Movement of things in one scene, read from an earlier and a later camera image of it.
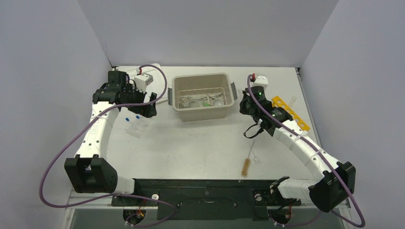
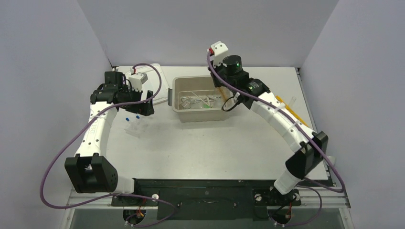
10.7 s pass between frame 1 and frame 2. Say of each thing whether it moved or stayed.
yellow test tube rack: stayed
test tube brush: moved
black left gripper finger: stayed
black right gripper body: moved
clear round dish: moved
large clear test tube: stayed
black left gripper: stayed
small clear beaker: stayed
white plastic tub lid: stayed
